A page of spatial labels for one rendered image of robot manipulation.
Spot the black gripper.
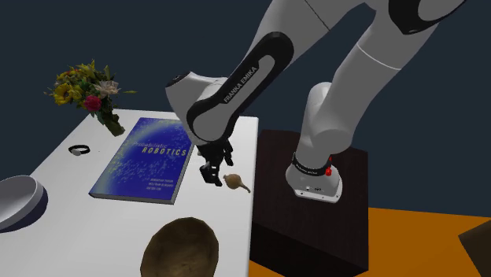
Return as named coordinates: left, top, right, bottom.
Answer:
left=196, top=138, right=235, bottom=188

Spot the white table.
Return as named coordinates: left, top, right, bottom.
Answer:
left=0, top=109, right=260, bottom=277

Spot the dark robot stand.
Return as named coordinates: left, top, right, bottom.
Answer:
left=249, top=129, right=370, bottom=277

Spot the brown wooden bowl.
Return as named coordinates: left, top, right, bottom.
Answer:
left=139, top=216, right=221, bottom=277

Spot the colourful flower bouquet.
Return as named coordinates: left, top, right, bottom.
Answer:
left=44, top=58, right=138, bottom=138

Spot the beige garlic bulb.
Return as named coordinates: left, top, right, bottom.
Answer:
left=223, top=173, right=253, bottom=194

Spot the blue book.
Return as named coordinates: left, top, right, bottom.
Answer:
left=88, top=116, right=194, bottom=205

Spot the white bowl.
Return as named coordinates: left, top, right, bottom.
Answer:
left=0, top=175, right=50, bottom=235

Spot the black wristband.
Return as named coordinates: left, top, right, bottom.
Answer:
left=68, top=144, right=92, bottom=157

